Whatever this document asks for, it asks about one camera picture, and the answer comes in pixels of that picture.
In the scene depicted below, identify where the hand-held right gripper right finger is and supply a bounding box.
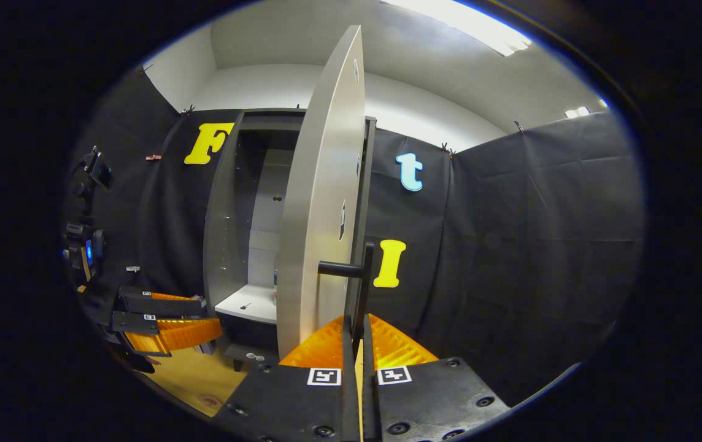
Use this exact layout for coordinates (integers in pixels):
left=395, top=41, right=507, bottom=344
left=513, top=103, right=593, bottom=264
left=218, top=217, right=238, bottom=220
left=360, top=313, right=511, bottom=442

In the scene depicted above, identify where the beige cabinet door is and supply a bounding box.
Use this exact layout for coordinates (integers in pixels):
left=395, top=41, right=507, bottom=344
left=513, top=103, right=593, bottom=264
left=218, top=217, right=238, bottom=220
left=276, top=25, right=367, bottom=360

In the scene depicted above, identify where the long ceiling light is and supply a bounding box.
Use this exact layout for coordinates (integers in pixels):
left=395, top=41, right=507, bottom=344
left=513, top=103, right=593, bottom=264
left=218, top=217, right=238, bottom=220
left=382, top=0, right=533, bottom=57

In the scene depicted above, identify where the white cabinet shelf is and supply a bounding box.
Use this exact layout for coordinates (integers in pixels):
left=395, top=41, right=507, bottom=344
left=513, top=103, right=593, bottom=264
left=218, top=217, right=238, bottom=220
left=215, top=284, right=278, bottom=324

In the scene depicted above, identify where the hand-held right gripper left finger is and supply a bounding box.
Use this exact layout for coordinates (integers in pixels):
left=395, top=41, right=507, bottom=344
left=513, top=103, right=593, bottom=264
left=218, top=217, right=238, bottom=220
left=213, top=314, right=355, bottom=442

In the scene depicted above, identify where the black door handle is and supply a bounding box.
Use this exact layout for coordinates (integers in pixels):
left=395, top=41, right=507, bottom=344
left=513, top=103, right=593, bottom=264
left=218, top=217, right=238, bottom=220
left=317, top=241, right=376, bottom=344

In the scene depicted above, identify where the black backdrop cloth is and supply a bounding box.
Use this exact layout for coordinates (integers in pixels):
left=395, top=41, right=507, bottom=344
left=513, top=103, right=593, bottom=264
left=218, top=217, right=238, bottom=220
left=66, top=64, right=645, bottom=406

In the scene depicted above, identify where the dark grey cabinet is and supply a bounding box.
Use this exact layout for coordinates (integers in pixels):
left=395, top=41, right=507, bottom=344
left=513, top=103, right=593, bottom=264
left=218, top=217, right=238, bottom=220
left=202, top=109, right=378, bottom=372

